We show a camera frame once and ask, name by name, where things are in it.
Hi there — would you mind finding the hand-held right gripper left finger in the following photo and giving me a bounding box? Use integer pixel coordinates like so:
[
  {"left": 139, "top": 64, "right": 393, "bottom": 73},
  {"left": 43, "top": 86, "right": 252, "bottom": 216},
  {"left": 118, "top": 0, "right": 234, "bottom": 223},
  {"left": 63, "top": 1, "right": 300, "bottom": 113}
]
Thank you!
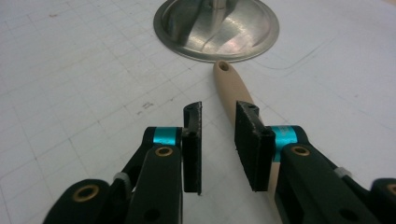
[{"left": 152, "top": 101, "right": 204, "bottom": 196}]

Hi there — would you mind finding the metal stand with round base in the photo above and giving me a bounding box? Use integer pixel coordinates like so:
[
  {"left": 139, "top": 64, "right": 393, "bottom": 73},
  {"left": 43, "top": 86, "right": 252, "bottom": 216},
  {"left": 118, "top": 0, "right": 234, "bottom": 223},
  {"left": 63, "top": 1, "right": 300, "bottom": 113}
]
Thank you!
[{"left": 152, "top": 0, "right": 280, "bottom": 63}]

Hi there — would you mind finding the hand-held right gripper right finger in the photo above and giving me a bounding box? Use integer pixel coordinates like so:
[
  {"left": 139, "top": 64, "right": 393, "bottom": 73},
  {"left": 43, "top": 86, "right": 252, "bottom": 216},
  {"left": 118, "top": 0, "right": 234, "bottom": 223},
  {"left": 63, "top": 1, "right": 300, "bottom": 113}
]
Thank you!
[{"left": 233, "top": 100, "right": 302, "bottom": 193}]

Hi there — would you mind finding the beige slotted spoon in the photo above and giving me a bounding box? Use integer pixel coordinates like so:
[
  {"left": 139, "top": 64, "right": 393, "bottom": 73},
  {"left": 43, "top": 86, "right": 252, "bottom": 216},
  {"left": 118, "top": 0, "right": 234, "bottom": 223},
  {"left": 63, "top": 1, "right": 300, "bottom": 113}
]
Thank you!
[{"left": 212, "top": 60, "right": 284, "bottom": 207}]

